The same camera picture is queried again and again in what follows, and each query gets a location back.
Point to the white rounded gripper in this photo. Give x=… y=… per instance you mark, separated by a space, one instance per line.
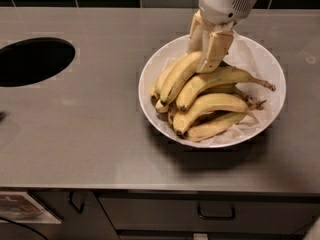
x=224 y=3

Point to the white bowl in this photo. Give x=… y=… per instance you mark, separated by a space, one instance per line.
x=150 y=94

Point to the small left yellow banana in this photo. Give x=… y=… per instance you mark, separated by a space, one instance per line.
x=155 y=89

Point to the round black sink hole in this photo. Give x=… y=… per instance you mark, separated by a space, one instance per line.
x=34 y=60

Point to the grey drawer front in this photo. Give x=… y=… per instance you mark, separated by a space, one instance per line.
x=181 y=216

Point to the grey cabinet door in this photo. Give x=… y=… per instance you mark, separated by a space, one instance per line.
x=92 y=224

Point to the paper label on cabinet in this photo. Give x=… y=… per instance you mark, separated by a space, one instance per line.
x=23 y=207

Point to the black drawer handle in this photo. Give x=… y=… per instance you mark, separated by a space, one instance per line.
x=216 y=211

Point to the black cabinet door handle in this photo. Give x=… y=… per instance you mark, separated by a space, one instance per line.
x=75 y=203

